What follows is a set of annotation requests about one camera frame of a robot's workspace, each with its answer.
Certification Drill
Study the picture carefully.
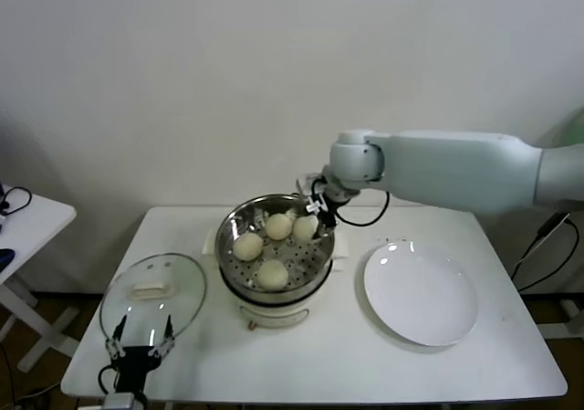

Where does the white table base foot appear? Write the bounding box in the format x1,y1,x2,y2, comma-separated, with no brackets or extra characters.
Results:
537,298,584,341

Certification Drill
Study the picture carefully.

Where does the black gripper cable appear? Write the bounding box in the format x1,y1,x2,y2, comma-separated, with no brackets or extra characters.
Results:
335,190,391,227
98,364,120,393

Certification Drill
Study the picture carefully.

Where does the black power cable with adapter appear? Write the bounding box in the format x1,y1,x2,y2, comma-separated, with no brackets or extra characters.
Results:
509,211,580,292

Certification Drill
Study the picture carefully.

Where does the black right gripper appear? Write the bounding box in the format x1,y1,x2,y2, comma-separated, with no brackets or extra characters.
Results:
313,178,353,242

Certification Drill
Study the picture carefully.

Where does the black looped cable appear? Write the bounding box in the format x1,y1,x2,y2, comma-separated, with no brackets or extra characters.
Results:
0,186,34,213

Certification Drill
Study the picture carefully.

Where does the cream electric cooking pot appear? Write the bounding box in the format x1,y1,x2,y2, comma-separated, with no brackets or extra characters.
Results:
202,227,351,333

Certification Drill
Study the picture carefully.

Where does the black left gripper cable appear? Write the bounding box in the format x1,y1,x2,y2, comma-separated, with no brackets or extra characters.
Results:
98,364,120,393

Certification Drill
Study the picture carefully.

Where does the glass lid with cream handle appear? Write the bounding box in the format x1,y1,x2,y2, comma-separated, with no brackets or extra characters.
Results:
99,253,209,350

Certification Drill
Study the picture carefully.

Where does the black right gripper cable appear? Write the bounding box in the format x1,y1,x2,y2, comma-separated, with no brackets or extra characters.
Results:
335,190,391,227

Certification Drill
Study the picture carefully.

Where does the white steamed baozi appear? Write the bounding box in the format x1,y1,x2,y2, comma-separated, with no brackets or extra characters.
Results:
233,234,265,263
291,216,319,242
257,258,289,291
265,213,294,242

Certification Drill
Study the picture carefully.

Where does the white round plate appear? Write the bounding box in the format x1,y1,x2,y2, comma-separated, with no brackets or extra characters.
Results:
363,240,480,348

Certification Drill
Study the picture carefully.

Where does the perforated steel steamer basket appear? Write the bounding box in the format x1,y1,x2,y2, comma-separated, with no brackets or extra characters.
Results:
214,193,336,304

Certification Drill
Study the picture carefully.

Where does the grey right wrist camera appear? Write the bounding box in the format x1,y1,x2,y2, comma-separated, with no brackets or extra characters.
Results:
295,172,323,196

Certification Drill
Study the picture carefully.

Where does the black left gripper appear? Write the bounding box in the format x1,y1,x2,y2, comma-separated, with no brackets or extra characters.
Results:
105,314,177,392

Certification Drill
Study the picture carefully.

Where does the white side table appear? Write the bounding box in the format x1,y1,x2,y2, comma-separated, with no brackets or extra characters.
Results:
0,185,78,374

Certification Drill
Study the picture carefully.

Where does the pale green appliance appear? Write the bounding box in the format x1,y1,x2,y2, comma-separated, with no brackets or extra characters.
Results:
554,108,584,146

